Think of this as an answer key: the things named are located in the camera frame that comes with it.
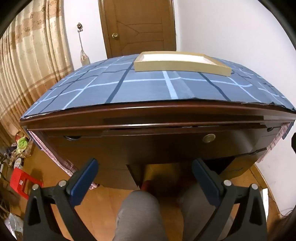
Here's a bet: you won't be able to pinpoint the green plastic bag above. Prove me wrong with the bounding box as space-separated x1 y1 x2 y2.
17 137 29 150

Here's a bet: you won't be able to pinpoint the yellow box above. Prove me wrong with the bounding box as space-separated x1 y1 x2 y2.
146 163 181 184

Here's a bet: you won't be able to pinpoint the red plastic stool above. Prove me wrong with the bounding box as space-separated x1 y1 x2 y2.
9 168 44 200

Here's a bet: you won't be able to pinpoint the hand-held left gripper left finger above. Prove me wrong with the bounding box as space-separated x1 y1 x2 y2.
23 158 100 241

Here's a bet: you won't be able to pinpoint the dark wooden desk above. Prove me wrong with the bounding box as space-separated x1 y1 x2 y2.
20 102 296 192

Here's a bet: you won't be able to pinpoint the brown wooden door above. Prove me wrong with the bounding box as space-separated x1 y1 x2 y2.
98 0 176 59

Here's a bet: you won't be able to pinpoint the clear plastic bag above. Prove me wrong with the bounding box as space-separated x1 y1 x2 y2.
5 212 25 239

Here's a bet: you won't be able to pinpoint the pink patterned cloth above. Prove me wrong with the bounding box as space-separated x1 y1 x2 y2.
28 130 97 189
257 122 293 164

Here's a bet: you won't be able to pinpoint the person's right leg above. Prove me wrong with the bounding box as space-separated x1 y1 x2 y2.
178 183 222 241

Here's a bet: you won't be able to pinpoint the beige shallow cardboard tray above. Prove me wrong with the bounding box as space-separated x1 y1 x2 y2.
134 51 232 77

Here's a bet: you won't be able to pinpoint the person's grey-trousered legs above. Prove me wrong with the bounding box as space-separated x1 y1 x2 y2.
113 191 167 241

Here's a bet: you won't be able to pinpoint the wooden desk drawer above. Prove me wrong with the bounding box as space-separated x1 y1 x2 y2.
102 126 269 164

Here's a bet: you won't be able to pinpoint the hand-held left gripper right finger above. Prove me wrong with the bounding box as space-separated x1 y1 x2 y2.
191 158 269 241

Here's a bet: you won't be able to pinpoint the beige patterned curtain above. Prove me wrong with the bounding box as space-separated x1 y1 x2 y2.
0 0 74 145

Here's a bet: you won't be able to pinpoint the white board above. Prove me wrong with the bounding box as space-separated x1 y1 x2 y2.
260 188 270 209

